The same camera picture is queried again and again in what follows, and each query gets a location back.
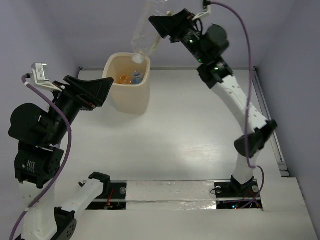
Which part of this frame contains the large clear square bottle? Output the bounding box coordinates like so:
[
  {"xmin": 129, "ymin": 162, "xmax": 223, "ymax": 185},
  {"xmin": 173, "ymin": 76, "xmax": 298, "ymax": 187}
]
[{"xmin": 131, "ymin": 0, "xmax": 173, "ymax": 64}]

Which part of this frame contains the blue label bottle blue cap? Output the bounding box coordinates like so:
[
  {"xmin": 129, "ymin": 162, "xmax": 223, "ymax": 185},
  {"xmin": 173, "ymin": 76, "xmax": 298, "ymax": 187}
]
[{"xmin": 131, "ymin": 70, "xmax": 144, "ymax": 85}]

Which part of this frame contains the aluminium rail right edge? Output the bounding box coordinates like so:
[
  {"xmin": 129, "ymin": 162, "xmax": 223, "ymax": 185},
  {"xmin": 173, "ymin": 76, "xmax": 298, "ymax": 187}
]
[{"xmin": 252, "ymin": 67, "xmax": 291, "ymax": 178}]

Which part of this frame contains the small orange juice bottle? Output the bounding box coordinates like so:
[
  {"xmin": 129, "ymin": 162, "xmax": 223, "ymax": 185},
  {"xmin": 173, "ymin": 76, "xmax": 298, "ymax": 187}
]
[{"xmin": 118, "ymin": 74, "xmax": 132, "ymax": 85}]

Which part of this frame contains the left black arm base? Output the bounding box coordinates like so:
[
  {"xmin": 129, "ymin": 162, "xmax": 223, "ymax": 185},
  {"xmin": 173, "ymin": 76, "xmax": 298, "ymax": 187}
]
[{"xmin": 86, "ymin": 181, "xmax": 127, "ymax": 211}]

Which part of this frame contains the cream plastic waste bin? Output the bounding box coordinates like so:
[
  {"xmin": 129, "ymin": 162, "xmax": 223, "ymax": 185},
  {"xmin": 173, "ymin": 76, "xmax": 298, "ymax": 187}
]
[{"xmin": 102, "ymin": 52, "xmax": 151, "ymax": 115}]

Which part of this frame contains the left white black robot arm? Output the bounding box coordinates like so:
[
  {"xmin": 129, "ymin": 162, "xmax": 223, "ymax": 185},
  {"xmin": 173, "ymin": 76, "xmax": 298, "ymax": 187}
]
[{"xmin": 8, "ymin": 75, "xmax": 114, "ymax": 240}]

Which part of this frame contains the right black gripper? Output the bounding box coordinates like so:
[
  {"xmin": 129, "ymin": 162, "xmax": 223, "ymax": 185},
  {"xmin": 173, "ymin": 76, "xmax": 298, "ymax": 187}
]
[{"xmin": 149, "ymin": 8, "xmax": 208, "ymax": 65}]

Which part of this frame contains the shiny tape strip front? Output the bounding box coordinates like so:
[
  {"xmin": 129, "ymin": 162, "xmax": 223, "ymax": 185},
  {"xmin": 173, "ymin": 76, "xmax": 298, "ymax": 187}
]
[{"xmin": 125, "ymin": 180, "xmax": 217, "ymax": 211}]

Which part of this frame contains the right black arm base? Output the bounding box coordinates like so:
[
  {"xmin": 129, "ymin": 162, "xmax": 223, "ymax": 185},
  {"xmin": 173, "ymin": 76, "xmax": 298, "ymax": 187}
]
[{"xmin": 209, "ymin": 176, "xmax": 263, "ymax": 210}]

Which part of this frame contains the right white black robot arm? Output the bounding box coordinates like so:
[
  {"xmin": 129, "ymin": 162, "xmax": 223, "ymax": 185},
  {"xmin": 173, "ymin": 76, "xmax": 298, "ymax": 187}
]
[{"xmin": 148, "ymin": 9, "xmax": 278, "ymax": 196}]

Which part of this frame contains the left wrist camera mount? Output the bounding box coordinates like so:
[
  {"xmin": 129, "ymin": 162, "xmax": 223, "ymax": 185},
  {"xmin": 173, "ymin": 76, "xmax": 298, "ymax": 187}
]
[{"xmin": 21, "ymin": 62, "xmax": 65, "ymax": 92}]

